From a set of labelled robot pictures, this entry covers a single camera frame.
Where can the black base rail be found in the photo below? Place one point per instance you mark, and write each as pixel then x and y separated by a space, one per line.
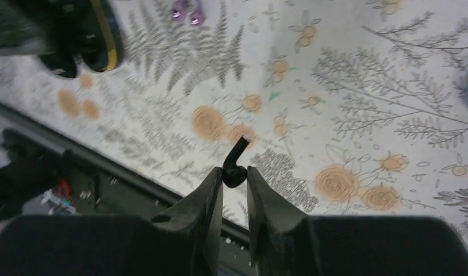
pixel 98 185

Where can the black earbud charging case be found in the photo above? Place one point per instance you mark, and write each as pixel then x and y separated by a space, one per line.
pixel 84 31

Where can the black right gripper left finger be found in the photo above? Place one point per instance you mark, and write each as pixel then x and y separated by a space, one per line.
pixel 182 240

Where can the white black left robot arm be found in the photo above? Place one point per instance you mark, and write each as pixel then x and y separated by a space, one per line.
pixel 23 179

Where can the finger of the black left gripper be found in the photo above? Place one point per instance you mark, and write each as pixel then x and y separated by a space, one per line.
pixel 25 29

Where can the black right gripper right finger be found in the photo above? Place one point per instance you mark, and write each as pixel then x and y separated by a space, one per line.
pixel 286 241

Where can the purple clip earbuds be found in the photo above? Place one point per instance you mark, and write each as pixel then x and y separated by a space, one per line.
pixel 181 9

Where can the floral tablecloth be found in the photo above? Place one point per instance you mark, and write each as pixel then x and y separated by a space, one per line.
pixel 354 107

